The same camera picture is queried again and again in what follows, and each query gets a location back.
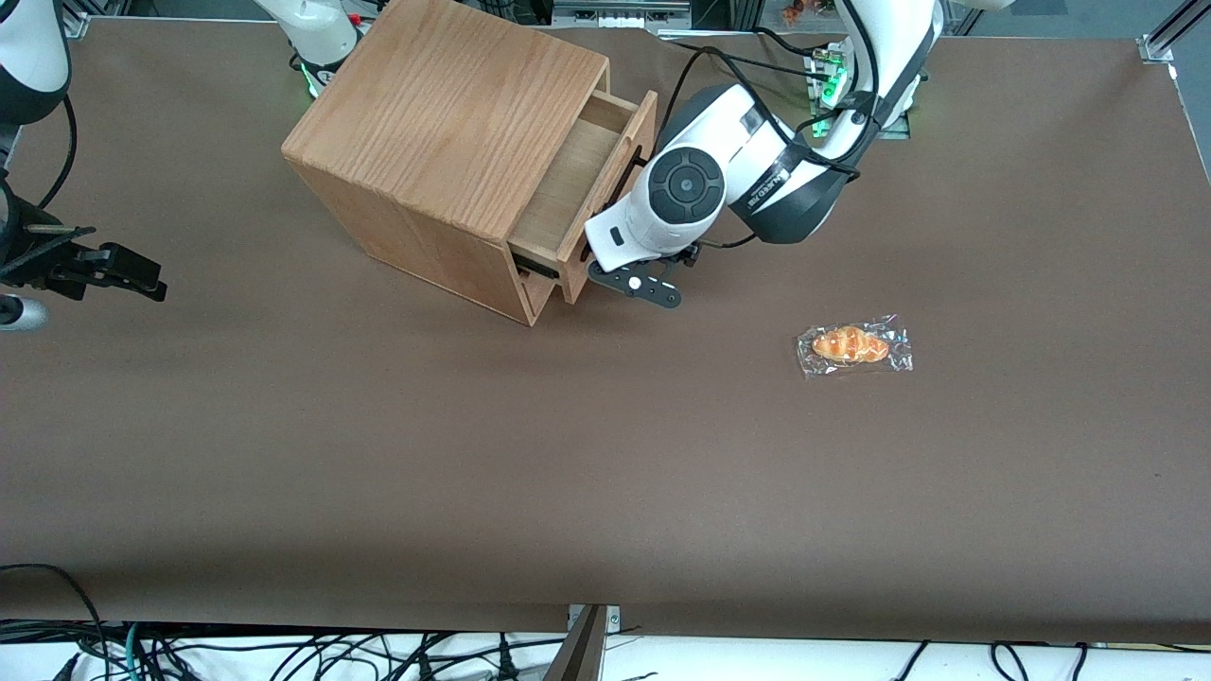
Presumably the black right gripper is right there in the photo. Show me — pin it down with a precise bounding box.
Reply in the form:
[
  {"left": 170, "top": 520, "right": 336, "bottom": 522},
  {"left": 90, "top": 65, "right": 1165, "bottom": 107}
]
[{"left": 0, "top": 222, "right": 168, "bottom": 303}]

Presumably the wooden drawer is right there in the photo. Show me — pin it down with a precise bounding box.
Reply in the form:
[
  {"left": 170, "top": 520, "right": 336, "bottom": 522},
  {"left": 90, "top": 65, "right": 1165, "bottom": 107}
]
[{"left": 508, "top": 90, "right": 659, "bottom": 306}]

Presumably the wooden drawer cabinet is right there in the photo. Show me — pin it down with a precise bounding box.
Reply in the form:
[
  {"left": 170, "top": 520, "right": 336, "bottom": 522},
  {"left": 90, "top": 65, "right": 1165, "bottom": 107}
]
[{"left": 281, "top": 0, "right": 612, "bottom": 328}]

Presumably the bread roll in plastic wrap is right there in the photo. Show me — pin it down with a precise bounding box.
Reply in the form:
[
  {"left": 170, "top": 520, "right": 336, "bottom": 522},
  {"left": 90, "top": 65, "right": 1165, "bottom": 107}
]
[{"left": 796, "top": 314, "right": 915, "bottom": 380}]

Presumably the brown table cover sheet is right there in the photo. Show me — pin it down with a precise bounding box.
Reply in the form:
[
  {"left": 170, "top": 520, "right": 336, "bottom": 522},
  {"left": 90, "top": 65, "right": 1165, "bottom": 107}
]
[{"left": 0, "top": 17, "right": 1211, "bottom": 646}]

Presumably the grey electrical box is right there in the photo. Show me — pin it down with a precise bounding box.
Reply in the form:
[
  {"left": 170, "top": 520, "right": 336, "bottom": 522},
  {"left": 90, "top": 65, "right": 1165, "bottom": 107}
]
[{"left": 552, "top": 0, "right": 693, "bottom": 29}]

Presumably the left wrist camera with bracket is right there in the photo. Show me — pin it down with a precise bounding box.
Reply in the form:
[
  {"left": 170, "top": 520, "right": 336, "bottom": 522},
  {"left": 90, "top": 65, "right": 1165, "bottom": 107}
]
[{"left": 588, "top": 262, "right": 684, "bottom": 309}]

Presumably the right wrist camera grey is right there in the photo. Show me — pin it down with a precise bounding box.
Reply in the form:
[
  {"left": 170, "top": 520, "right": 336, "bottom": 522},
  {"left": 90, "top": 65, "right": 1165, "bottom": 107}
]
[{"left": 0, "top": 296, "right": 50, "bottom": 333}]

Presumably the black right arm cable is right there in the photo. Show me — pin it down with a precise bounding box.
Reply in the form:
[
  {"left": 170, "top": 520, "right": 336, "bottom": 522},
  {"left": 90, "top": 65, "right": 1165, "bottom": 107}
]
[{"left": 36, "top": 95, "right": 79, "bottom": 214}]

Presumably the long black table cable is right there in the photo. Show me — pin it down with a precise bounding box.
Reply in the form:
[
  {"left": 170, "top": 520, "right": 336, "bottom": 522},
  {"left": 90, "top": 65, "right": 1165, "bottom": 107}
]
[{"left": 660, "top": 38, "right": 824, "bottom": 79}]

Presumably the short black table cable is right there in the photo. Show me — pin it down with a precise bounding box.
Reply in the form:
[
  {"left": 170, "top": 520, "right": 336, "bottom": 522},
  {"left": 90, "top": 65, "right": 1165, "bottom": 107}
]
[{"left": 752, "top": 26, "right": 834, "bottom": 58}]

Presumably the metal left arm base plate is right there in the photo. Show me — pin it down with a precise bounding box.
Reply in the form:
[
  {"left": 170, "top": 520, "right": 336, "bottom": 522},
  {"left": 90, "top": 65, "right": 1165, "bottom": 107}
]
[{"left": 804, "top": 49, "right": 914, "bottom": 141}]

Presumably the black looped cable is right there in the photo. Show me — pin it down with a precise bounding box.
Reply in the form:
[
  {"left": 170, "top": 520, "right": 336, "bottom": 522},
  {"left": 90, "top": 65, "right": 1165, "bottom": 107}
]
[{"left": 0, "top": 564, "right": 107, "bottom": 681}]

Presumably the small metal edge bracket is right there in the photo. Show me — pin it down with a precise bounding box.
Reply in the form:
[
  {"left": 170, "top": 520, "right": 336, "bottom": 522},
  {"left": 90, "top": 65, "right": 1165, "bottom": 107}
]
[{"left": 566, "top": 603, "right": 623, "bottom": 633}]

